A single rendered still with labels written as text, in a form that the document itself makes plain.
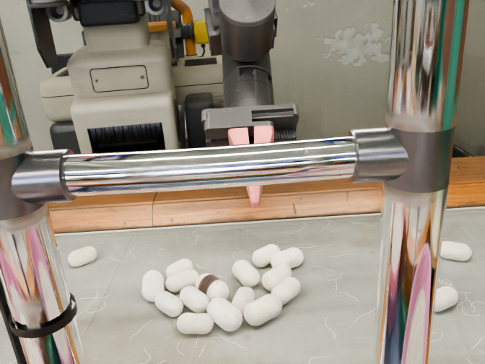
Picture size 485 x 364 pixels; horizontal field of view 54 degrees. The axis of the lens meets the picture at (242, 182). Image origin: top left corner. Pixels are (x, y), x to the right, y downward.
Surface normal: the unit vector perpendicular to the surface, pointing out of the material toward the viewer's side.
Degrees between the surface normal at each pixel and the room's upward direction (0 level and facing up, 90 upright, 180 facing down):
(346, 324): 0
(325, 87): 90
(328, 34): 90
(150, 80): 98
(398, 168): 101
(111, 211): 45
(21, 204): 90
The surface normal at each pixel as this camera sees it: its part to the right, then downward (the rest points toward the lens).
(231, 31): -0.61, 0.72
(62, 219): -0.04, -0.37
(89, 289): -0.07, -0.92
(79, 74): 0.10, 0.51
